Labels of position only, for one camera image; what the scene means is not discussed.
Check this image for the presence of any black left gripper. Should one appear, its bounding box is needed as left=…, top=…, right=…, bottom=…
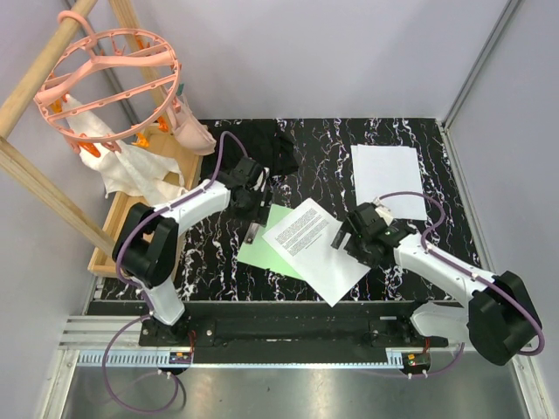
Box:
left=228, top=186, right=274, bottom=228

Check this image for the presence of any green clipboard folder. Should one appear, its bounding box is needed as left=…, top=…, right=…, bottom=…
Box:
left=237, top=204, right=302, bottom=280

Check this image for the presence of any printed white paper sheet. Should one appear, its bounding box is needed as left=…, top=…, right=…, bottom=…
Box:
left=263, top=198, right=369, bottom=306

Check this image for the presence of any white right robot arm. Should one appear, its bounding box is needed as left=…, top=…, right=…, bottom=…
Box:
left=331, top=203, right=545, bottom=366

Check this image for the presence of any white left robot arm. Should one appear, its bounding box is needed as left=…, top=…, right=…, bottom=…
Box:
left=112, top=157, right=272, bottom=346

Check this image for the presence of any black marble pattern mat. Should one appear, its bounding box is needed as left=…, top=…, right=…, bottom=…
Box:
left=86, top=117, right=493, bottom=303

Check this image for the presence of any white paper stack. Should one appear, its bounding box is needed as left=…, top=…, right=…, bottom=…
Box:
left=350, top=145, right=427, bottom=221

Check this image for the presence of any black cloth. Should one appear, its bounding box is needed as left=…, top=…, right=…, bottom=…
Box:
left=200, top=120, right=299, bottom=179

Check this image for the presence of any wooden tray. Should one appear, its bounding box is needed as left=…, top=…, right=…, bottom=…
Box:
left=88, top=124, right=204, bottom=277

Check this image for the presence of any pink bra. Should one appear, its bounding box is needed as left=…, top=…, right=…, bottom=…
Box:
left=169, top=99, right=217, bottom=156

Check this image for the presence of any white towel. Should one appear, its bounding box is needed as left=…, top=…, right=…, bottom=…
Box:
left=65, top=93, right=191, bottom=202

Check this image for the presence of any pink round clothes hanger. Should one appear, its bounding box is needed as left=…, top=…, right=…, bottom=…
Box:
left=34, top=10, right=181, bottom=157

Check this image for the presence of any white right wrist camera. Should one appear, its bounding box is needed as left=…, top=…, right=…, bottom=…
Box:
left=373, top=197, right=394, bottom=226

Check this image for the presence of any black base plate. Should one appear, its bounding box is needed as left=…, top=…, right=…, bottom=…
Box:
left=139, top=301, right=449, bottom=367

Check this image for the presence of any grey slotted cable duct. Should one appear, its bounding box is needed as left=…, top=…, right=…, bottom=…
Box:
left=78, top=352, right=403, bottom=368

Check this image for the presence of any wooden rack frame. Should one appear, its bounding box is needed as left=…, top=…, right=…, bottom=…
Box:
left=0, top=0, right=152, bottom=265

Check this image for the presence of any aluminium corner post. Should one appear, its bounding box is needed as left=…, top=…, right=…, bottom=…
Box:
left=440, top=0, right=524, bottom=130

